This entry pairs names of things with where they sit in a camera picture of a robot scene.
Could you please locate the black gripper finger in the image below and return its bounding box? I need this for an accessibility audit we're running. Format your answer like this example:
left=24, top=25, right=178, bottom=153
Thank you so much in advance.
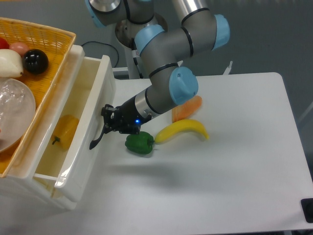
left=101, top=104, right=115, bottom=120
left=102, top=120, right=113, bottom=134

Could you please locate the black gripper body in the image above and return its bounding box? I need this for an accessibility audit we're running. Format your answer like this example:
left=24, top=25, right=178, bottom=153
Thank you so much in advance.
left=111, top=98, right=141, bottom=134

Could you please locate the white top drawer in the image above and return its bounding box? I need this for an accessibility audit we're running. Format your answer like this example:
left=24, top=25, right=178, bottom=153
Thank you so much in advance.
left=33, top=55, right=115, bottom=210

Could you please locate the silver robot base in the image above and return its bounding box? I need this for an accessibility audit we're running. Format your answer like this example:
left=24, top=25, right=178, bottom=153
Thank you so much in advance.
left=114, top=13, right=169, bottom=79

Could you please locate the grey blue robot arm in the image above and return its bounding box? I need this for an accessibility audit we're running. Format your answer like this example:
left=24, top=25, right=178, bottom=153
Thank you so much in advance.
left=85, top=0, right=230, bottom=134

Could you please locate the white drawer cabinet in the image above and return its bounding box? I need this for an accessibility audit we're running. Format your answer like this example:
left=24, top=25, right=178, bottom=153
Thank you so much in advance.
left=0, top=45, right=92, bottom=209

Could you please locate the green bell pepper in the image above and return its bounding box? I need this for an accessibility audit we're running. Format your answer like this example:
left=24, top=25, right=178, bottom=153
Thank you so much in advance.
left=125, top=132, right=154, bottom=155

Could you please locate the yellow bell pepper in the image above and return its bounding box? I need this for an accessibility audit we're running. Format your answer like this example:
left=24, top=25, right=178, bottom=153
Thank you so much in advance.
left=51, top=115, right=79, bottom=150

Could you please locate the orange triangular sponge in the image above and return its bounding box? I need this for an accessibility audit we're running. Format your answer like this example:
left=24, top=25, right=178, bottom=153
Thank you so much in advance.
left=172, top=95, right=202, bottom=123

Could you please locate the yellow banana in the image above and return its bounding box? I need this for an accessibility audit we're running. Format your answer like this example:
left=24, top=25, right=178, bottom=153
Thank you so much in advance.
left=154, top=119, right=209, bottom=144

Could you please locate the yellow woven basket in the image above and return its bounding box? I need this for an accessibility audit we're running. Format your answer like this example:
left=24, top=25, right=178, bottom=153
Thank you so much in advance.
left=0, top=17, right=76, bottom=178

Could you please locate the black ball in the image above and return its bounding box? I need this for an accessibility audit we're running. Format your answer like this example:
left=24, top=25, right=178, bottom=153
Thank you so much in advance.
left=22, top=49, right=49, bottom=74

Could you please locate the clear plastic bowl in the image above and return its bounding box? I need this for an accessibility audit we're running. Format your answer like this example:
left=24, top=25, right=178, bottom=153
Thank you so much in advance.
left=0, top=78, right=36, bottom=150

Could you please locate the clear plastic bottle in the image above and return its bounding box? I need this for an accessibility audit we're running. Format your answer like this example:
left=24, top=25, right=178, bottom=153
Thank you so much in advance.
left=0, top=78, right=24, bottom=151

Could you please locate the pink peach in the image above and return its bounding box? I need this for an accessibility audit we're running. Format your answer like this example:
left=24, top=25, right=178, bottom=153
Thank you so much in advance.
left=9, top=42, right=30, bottom=56

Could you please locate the white pear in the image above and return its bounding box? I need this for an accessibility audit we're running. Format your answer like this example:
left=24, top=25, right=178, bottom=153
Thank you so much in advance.
left=0, top=49, right=23, bottom=78

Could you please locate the red apple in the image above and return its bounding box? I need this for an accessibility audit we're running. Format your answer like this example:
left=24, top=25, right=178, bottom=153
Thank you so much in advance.
left=0, top=37, right=9, bottom=49

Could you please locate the black corner object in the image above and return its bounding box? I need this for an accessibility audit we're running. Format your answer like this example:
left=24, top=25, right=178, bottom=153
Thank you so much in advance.
left=301, top=198, right=313, bottom=223

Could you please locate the black drawer handle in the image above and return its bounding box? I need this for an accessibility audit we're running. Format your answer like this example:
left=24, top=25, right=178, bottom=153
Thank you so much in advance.
left=89, top=130, right=104, bottom=150

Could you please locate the black cable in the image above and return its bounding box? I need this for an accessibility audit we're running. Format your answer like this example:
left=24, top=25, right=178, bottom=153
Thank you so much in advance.
left=81, top=41, right=119, bottom=68

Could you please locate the white table bracket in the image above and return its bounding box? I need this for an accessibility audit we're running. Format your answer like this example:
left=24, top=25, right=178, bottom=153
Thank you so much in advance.
left=223, top=61, right=233, bottom=75

